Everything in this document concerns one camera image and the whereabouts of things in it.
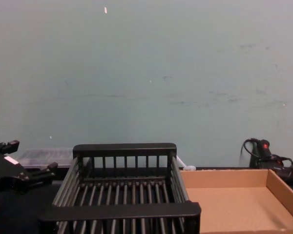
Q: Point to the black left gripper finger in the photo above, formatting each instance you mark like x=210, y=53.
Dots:
x=39, y=176
x=7, y=147

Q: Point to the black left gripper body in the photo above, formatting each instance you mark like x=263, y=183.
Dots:
x=5, y=170

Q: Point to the clear plastic case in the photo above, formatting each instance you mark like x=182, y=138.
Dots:
x=44, y=156

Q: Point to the black rack with steel bars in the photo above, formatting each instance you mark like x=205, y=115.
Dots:
x=124, y=147

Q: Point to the small white three-armed plastic piece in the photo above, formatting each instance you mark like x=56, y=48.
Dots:
x=189, y=168

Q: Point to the shallow brown cardboard tray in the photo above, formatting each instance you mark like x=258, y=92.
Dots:
x=234, y=202

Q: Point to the pale plain wall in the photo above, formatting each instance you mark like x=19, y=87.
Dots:
x=146, y=73

